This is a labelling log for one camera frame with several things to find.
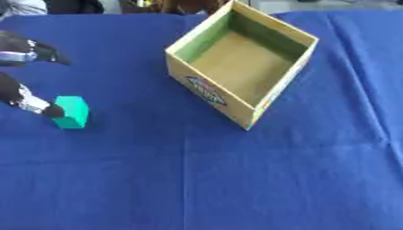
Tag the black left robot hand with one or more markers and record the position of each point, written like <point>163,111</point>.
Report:
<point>10,86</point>

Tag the tan cardboard box green inside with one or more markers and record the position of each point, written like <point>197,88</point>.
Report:
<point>238,64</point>

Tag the teal green block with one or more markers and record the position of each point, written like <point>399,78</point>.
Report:
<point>73,111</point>

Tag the person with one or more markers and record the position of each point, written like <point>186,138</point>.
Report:
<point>47,6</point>

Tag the brown wooden chair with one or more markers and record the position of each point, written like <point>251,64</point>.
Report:
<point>173,6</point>

